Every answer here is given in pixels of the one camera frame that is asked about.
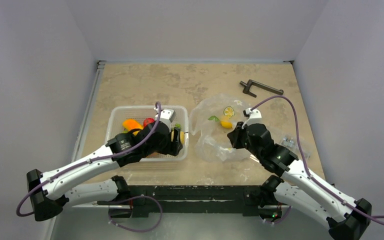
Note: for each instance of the red apple in basket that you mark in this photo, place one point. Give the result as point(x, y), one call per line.
point(147, 121)

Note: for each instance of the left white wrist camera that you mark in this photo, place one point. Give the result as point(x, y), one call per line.
point(167, 117)

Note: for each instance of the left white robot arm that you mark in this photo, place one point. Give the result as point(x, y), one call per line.
point(52, 191)

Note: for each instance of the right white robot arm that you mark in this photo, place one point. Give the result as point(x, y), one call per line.
point(342, 215)

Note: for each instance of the black base frame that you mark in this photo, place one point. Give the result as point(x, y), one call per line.
point(247, 200)

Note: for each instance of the white plastic basket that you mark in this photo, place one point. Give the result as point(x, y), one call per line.
point(141, 112)

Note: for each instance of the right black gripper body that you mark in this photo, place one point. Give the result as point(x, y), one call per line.
point(238, 135)

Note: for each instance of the black clamp tool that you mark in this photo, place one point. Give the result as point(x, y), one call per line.
point(250, 83)

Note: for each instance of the yellow lemon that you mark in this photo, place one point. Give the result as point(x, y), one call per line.
point(182, 137)

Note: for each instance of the aluminium rail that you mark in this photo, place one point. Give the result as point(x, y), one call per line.
point(77, 85)

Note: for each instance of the clear printed plastic bag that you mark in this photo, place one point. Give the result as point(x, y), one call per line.
point(212, 119)

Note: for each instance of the orange mango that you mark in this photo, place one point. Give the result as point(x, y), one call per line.
point(131, 124)

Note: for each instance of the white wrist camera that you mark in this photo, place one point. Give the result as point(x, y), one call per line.
point(167, 117)
point(253, 116)

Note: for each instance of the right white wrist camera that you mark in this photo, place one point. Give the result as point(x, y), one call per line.
point(253, 116)

